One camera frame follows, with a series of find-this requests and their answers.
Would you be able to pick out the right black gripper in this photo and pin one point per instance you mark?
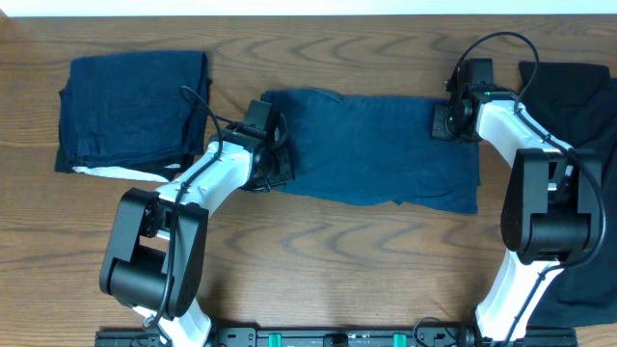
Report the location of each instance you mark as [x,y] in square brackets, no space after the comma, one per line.
[440,124]

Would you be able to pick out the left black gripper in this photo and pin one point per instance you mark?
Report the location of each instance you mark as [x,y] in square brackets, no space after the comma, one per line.
[281,170]

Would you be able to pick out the blue denim shorts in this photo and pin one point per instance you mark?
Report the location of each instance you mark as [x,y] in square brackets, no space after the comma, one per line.
[367,150]

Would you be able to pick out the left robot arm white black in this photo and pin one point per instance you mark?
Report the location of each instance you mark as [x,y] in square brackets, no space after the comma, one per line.
[153,262]

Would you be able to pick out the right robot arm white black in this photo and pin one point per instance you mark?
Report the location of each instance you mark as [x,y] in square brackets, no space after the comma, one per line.
[553,216]

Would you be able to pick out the folded navy clothes stack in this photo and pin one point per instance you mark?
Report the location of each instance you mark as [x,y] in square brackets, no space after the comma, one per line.
[127,110]

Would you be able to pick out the white folded cloth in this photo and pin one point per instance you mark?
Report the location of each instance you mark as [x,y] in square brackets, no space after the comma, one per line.
[117,172]

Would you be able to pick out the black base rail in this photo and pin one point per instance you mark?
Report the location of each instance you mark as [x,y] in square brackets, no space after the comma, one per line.
[431,336]

